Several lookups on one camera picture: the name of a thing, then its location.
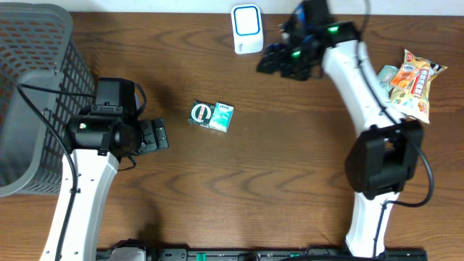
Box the orange tissue pack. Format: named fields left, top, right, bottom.
left=389, top=64, right=429, bottom=91

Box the white barcode scanner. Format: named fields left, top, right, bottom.
left=231, top=4, right=264, bottom=54

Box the black plastic mesh basket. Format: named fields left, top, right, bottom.
left=1, top=2, right=95, bottom=196

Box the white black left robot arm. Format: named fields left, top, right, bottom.
left=41, top=115, right=169, bottom=260

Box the roll of tape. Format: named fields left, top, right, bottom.
left=188, top=100, right=215, bottom=128

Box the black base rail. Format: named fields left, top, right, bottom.
left=96, top=247, right=428, bottom=261

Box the green wet wipes pack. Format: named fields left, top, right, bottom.
left=377, top=65, right=399, bottom=94

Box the small green wipes pack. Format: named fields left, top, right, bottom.
left=209, top=102, right=235, bottom=133

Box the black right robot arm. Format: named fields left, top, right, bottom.
left=257, top=21, right=423, bottom=259

